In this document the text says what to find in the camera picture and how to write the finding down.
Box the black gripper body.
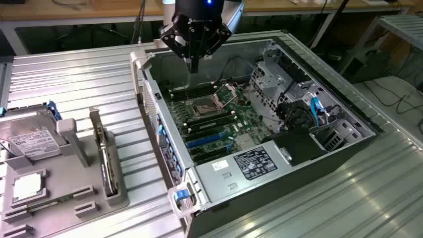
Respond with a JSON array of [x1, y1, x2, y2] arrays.
[[171, 0, 229, 29]]

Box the graphics card with black fan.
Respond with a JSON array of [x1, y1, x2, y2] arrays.
[[88, 106, 120, 198]]

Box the metal socket cover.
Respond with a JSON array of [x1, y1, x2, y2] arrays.
[[213, 82, 242, 105]]

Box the silver disk bay cage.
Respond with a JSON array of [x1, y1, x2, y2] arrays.
[[249, 60, 301, 131]]

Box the CPU socket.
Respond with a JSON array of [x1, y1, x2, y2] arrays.
[[187, 97, 218, 118]]

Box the RAM stick with white label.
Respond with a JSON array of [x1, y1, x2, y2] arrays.
[[188, 116, 234, 132]]

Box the green motherboard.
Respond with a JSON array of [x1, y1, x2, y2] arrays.
[[164, 78, 278, 166]]

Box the wooden desk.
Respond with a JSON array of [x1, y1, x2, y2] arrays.
[[0, 0, 417, 57]]

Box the blue expansion slot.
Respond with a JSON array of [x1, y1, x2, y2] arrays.
[[184, 133, 223, 150]]

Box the blue disk carrier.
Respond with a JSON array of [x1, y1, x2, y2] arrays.
[[0, 100, 64, 122]]

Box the black box under desk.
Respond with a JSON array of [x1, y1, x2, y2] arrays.
[[349, 49, 393, 84]]

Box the black plastic shroud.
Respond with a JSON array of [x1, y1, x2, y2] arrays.
[[273, 125, 331, 167]]

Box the metal slat side table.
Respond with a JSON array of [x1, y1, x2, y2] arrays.
[[339, 14, 423, 72]]

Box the silver hard disk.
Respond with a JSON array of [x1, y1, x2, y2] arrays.
[[0, 111, 64, 160]]

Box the grey power supply unit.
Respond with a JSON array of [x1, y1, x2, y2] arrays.
[[194, 141, 301, 205]]

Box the blue case latch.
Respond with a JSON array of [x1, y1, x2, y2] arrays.
[[172, 189, 190, 201]]

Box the grey parts rack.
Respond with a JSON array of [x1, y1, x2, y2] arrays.
[[0, 106, 131, 238]]

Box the open PC case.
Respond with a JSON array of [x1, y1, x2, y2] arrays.
[[130, 29, 387, 238]]

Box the silver CPU chip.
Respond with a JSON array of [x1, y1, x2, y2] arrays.
[[12, 173, 47, 199]]

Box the green RAM stick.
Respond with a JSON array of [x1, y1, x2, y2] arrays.
[[28, 200, 62, 214]]

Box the black curved wire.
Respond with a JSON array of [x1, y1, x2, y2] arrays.
[[221, 56, 254, 80]]

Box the hanging black cable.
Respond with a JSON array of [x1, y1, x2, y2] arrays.
[[131, 0, 147, 45]]

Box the black wire bundle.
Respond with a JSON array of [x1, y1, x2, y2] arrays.
[[277, 100, 314, 130]]

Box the blue wire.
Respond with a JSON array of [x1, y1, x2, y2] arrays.
[[310, 97, 327, 127]]

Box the black floor cables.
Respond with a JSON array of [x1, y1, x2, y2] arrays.
[[362, 79, 423, 108]]

